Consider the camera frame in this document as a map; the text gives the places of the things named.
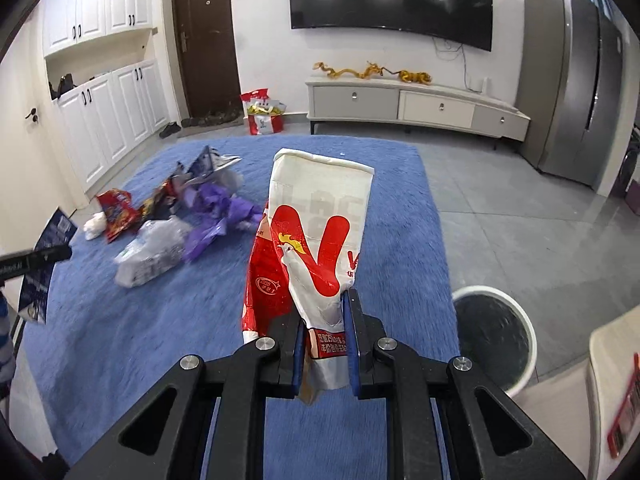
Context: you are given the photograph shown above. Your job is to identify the white grey TV cabinet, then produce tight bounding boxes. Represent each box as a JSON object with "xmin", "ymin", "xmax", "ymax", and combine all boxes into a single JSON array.
[{"xmin": 306, "ymin": 77, "xmax": 529, "ymax": 142}]

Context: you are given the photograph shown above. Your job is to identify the white round trash bin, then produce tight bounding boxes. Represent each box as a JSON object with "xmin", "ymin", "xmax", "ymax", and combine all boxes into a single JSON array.
[{"xmin": 452, "ymin": 285, "xmax": 538, "ymax": 398}]

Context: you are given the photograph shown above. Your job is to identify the white wall cabinets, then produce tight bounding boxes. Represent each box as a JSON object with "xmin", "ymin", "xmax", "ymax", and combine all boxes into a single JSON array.
[{"xmin": 40, "ymin": 0, "xmax": 169, "ymax": 191}]

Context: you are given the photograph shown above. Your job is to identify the grey double-door refrigerator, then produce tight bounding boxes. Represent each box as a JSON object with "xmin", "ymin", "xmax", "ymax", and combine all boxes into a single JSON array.
[{"xmin": 516, "ymin": 0, "xmax": 623, "ymax": 188}]

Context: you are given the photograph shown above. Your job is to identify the dark blue white carton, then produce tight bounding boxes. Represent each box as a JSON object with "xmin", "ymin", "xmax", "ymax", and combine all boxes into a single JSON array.
[{"xmin": 18, "ymin": 208, "xmax": 77, "ymax": 324}]

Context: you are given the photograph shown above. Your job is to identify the dark brown entrance door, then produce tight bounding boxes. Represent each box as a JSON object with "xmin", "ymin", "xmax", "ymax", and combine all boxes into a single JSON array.
[{"xmin": 172, "ymin": 0, "xmax": 241, "ymax": 119}]

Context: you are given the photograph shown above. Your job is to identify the red snack wrapper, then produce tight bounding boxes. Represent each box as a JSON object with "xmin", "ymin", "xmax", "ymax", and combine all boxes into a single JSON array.
[{"xmin": 96, "ymin": 188, "xmax": 141, "ymax": 243}]

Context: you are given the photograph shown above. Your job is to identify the dark brown snack bag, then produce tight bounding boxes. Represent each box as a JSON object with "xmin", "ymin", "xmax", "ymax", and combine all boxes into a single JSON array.
[{"xmin": 138, "ymin": 177, "xmax": 179, "ymax": 223}]

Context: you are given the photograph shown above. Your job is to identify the clear crushed plastic bottle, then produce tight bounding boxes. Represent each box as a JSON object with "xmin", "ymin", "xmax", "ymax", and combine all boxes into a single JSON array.
[{"xmin": 114, "ymin": 216, "xmax": 192, "ymax": 288}]

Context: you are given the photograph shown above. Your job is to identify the beige marble table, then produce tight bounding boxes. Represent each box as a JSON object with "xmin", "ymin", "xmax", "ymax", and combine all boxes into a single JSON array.
[{"xmin": 513, "ymin": 303, "xmax": 640, "ymax": 480}]

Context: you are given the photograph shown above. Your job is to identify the purple plastic bag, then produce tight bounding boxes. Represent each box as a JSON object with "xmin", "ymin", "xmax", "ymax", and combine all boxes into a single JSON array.
[{"xmin": 182, "ymin": 182, "xmax": 264, "ymax": 262}]

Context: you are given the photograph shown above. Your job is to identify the white tissue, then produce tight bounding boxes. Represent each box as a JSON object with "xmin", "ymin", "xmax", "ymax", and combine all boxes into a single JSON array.
[{"xmin": 82, "ymin": 211, "xmax": 106, "ymax": 240}]

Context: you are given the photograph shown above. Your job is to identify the red white snack bag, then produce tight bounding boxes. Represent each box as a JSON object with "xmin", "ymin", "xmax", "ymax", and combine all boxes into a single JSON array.
[{"xmin": 241, "ymin": 148, "xmax": 374, "ymax": 404}]

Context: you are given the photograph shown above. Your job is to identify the red white gift bag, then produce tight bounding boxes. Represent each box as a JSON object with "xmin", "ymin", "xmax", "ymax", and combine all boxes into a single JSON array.
[{"xmin": 240, "ymin": 88, "xmax": 286, "ymax": 136}]

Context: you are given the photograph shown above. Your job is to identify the black shoes by door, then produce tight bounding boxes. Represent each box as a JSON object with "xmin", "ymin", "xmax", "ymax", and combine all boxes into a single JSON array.
[{"xmin": 158, "ymin": 122, "xmax": 181, "ymax": 139}]

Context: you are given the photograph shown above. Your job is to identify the golden dragon ornament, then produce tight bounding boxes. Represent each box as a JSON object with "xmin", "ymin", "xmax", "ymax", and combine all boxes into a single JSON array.
[{"xmin": 312, "ymin": 62, "xmax": 433, "ymax": 86}]

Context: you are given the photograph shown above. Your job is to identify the blue foil package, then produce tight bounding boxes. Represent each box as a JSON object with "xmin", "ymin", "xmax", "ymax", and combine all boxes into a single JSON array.
[{"xmin": 171, "ymin": 145, "xmax": 242, "ymax": 188}]

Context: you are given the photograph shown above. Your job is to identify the red handled brush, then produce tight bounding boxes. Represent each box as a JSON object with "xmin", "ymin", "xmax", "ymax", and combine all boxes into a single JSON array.
[{"xmin": 608, "ymin": 352, "xmax": 639, "ymax": 458}]

